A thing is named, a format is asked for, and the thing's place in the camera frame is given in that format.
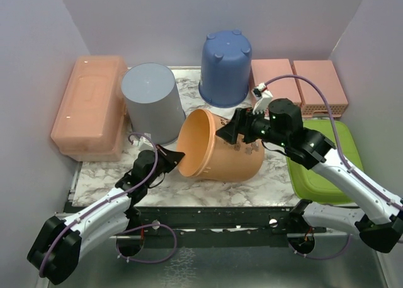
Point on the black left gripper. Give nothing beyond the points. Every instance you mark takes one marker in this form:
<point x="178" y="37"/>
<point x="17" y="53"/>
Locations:
<point x="172" y="158"/>

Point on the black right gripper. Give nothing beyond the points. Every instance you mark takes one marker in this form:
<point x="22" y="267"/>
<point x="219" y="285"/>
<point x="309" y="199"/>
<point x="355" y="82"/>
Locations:
<point x="241" y="123"/>

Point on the orange plastic bucket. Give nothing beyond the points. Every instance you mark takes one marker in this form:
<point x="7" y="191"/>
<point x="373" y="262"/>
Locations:
<point x="209" y="157"/>

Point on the light blue plastic bucket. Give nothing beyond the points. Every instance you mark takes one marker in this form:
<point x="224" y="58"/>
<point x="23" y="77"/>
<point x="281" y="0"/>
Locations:
<point x="153" y="103"/>

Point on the pink perforated basket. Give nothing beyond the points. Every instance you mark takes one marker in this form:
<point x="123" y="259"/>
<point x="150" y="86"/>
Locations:
<point x="323" y="74"/>
<point x="262" y="70"/>

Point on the green plastic tray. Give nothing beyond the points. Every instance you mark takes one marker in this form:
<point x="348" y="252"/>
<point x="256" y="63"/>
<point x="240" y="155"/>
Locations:
<point x="311" y="186"/>

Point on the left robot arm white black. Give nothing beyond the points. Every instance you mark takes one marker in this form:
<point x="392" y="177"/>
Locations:
<point x="61" y="243"/>

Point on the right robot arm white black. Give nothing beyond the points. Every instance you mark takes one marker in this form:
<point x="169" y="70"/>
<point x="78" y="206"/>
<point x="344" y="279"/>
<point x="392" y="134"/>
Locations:
<point x="377" y="220"/>

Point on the translucent pink storage box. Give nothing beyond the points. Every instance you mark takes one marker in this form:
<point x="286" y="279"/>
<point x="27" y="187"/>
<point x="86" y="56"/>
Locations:
<point x="90" y="120"/>

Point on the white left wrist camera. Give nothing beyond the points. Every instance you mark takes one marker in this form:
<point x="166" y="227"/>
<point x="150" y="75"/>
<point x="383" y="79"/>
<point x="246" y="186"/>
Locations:
<point x="143" y="142"/>

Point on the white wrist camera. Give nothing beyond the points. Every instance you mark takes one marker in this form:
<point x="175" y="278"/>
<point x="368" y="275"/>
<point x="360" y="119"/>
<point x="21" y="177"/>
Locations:
<point x="143" y="142"/>
<point x="263" y="98"/>

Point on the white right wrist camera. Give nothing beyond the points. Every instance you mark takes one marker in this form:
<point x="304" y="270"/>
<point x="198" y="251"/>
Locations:
<point x="263" y="98"/>

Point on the black metal base rail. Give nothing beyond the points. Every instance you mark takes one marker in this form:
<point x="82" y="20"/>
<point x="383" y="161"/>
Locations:
<point x="214" y="227"/>

